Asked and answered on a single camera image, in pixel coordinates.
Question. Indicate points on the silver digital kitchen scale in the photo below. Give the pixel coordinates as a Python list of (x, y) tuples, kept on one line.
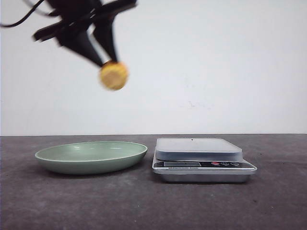
[(200, 160)]

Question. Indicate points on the yellow corn cob piece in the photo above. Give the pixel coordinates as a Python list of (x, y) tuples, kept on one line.
[(113, 75)]

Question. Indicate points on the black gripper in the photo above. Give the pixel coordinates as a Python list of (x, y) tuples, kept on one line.
[(76, 17)]

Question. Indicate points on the green shallow plate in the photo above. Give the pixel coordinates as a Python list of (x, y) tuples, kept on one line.
[(91, 157)]

